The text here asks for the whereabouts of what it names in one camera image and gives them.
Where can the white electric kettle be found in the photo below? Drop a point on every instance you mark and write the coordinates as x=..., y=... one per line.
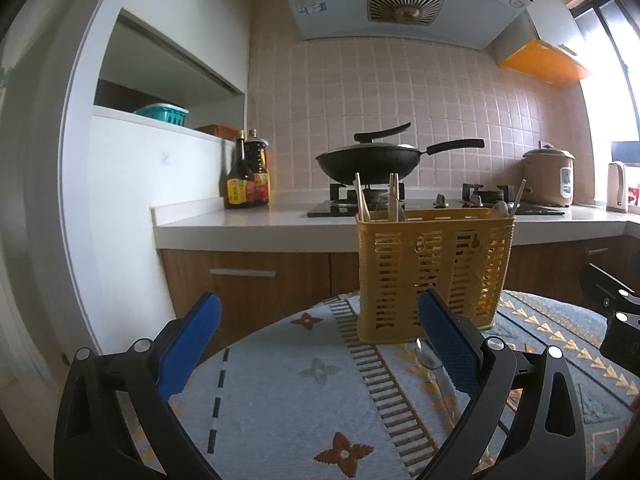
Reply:
x=617, y=185

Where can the red and white cup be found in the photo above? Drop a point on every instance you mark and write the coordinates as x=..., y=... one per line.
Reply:
x=634, y=195

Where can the slim dark sauce bottle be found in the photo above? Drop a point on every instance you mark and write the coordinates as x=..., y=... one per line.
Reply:
x=237, y=190

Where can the yellow plastic utensil basket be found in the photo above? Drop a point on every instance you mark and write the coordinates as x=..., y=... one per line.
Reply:
x=400, y=270

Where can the white kitchen countertop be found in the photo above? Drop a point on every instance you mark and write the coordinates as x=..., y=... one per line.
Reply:
x=240, y=225

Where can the black wok lid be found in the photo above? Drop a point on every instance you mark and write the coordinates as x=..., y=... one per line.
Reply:
x=382, y=133

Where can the beige rice cooker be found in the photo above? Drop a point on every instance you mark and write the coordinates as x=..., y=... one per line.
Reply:
x=545, y=180

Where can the orange wall cabinet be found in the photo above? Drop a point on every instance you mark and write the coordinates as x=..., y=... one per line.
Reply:
x=545, y=62

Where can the black wok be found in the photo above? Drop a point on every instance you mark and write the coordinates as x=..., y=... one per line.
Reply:
x=370, y=162

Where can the blue patterned tablecloth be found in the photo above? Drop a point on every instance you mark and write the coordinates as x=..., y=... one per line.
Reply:
x=300, y=410

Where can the wooden base cabinet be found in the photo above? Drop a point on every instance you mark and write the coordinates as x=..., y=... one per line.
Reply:
x=260, y=300

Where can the metal stove knob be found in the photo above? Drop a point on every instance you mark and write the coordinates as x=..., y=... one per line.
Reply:
x=440, y=201

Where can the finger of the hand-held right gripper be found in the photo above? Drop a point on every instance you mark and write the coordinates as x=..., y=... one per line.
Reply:
x=622, y=330

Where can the white range hood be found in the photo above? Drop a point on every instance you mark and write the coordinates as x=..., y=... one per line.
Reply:
x=340, y=5

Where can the large dark sauce bottle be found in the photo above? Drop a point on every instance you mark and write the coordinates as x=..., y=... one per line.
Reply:
x=259, y=155

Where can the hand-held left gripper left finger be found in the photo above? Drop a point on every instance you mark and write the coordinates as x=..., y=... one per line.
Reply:
x=192, y=345

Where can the black glass gas stove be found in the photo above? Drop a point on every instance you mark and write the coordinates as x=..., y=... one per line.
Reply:
x=330, y=208

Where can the teal plastic basket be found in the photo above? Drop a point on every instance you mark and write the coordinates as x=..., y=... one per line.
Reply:
x=160, y=111

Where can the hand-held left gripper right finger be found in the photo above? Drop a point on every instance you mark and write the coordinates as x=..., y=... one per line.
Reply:
x=450, y=350

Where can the brown wicker basket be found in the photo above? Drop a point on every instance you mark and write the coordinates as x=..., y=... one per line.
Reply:
x=220, y=131

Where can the window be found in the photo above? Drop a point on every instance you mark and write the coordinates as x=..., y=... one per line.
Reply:
x=620, y=85

